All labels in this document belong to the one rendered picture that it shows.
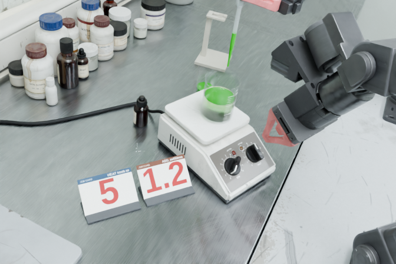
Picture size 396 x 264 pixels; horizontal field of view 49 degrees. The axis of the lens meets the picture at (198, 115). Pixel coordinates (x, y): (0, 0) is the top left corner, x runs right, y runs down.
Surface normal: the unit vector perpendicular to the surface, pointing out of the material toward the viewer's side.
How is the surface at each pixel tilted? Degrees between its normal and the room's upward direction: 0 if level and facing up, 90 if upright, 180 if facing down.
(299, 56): 31
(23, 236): 0
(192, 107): 0
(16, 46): 90
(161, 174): 40
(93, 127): 0
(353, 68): 90
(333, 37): 90
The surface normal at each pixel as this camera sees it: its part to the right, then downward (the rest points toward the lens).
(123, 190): 0.38, -0.20
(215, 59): 0.13, -0.77
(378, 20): -0.43, 0.52
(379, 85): -0.91, 0.15
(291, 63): -0.75, 0.33
